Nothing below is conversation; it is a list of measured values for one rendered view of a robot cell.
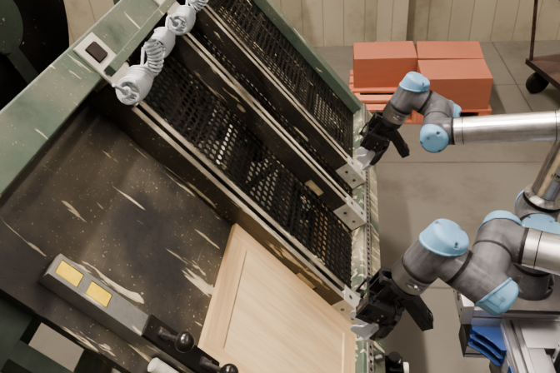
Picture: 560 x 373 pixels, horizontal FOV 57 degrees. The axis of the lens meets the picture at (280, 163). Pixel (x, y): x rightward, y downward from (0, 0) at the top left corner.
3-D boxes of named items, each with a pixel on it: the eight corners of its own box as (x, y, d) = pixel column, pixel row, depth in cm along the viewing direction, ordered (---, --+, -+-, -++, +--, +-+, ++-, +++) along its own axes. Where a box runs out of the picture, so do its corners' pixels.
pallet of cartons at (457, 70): (472, 80, 484) (479, 37, 460) (492, 124, 422) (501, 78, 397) (347, 82, 498) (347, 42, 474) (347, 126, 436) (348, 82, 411)
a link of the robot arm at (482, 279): (529, 265, 96) (478, 229, 97) (517, 309, 88) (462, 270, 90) (502, 284, 101) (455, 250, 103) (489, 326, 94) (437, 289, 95)
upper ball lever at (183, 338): (162, 346, 106) (191, 358, 96) (147, 336, 105) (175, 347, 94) (172, 330, 108) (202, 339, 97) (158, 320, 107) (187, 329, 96)
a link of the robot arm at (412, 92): (433, 90, 146) (407, 75, 146) (412, 120, 152) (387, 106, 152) (434, 80, 152) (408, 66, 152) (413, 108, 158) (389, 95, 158)
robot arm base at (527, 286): (544, 263, 167) (551, 241, 161) (560, 301, 155) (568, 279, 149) (495, 262, 169) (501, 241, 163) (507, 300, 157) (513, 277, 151)
